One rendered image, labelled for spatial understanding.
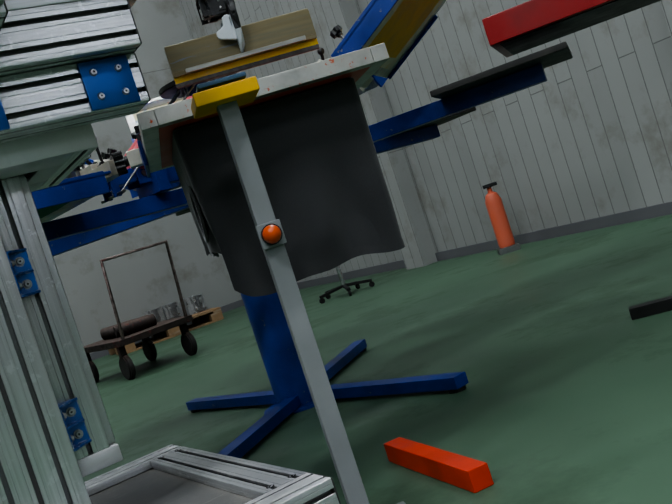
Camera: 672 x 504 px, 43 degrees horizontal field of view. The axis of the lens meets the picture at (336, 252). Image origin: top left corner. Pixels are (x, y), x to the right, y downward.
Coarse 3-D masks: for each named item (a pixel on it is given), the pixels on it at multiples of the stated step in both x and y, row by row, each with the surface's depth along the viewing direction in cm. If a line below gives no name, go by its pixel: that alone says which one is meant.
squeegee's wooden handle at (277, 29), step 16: (288, 16) 205; (304, 16) 205; (256, 32) 203; (272, 32) 204; (288, 32) 205; (304, 32) 205; (176, 48) 199; (192, 48) 200; (208, 48) 201; (224, 48) 202; (256, 48) 203; (176, 64) 199; (192, 64) 200
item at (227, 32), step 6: (222, 18) 200; (228, 18) 201; (228, 24) 200; (222, 30) 200; (228, 30) 200; (234, 30) 200; (240, 30) 200; (222, 36) 200; (228, 36) 200; (234, 36) 200; (240, 36) 200; (240, 42) 201; (240, 48) 201
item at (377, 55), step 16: (368, 48) 195; (384, 48) 196; (320, 64) 193; (336, 64) 194; (352, 64) 194; (368, 64) 195; (272, 80) 191; (288, 80) 192; (304, 80) 192; (320, 80) 196; (256, 96) 190; (144, 112) 185; (160, 112) 186; (176, 112) 187; (144, 128) 185; (144, 144) 205; (160, 160) 241
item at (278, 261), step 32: (192, 96) 164; (224, 96) 165; (224, 128) 170; (256, 160) 171; (256, 192) 170; (256, 224) 171; (288, 288) 171; (288, 320) 171; (320, 384) 172; (320, 416) 172; (352, 480) 172
